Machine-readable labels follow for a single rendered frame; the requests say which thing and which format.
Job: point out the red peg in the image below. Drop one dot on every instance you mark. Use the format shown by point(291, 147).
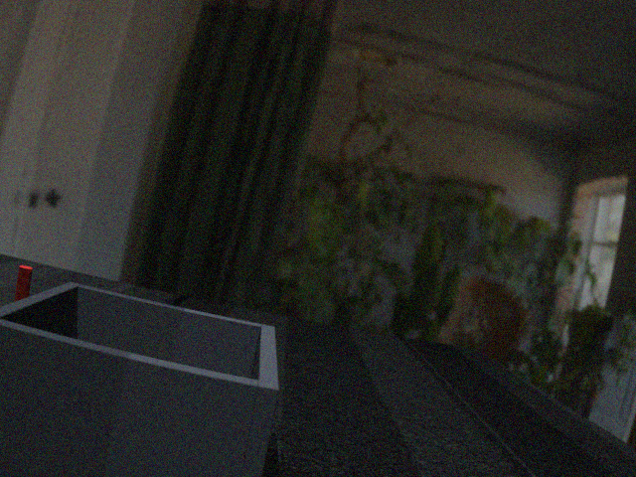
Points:
point(23, 282)

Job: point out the grey open box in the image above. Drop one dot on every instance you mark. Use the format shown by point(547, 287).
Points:
point(99, 384)

